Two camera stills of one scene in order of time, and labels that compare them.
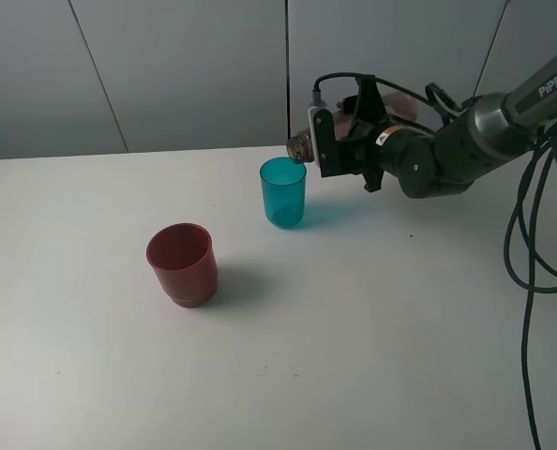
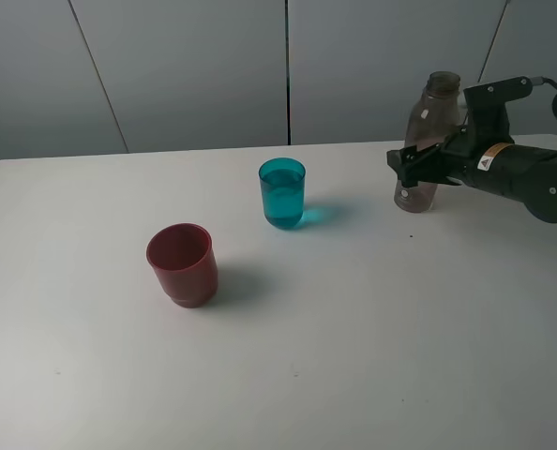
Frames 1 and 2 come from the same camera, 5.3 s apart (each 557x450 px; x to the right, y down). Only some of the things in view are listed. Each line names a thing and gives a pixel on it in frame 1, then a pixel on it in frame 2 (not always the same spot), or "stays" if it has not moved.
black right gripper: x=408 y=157 -> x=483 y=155
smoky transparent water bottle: x=301 y=145 -> x=435 y=116
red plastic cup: x=185 y=263 stays
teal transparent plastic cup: x=283 y=183 stays
